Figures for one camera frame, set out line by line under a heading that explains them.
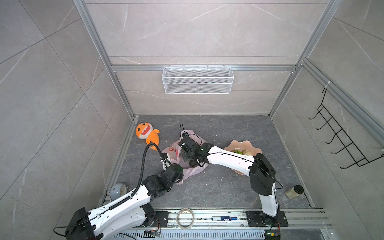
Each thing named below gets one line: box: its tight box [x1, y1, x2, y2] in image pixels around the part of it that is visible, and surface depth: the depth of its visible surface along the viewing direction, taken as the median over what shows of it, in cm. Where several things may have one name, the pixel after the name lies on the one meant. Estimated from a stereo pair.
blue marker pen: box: [211, 216, 238, 221], surface depth 74 cm
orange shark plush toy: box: [135, 122, 160, 151], surface depth 103 cm
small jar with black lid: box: [284, 184, 305, 200], surface depth 76 cm
